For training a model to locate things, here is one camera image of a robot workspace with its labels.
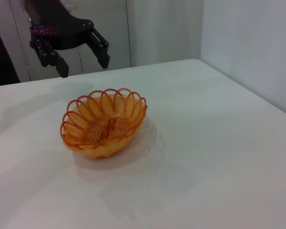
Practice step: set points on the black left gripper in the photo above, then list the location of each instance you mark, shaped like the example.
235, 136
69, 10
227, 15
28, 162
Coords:
62, 31

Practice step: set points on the orange woven plastic basket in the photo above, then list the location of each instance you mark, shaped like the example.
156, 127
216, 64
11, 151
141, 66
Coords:
97, 152

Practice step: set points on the white panel cabinet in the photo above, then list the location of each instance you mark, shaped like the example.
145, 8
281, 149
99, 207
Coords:
116, 35

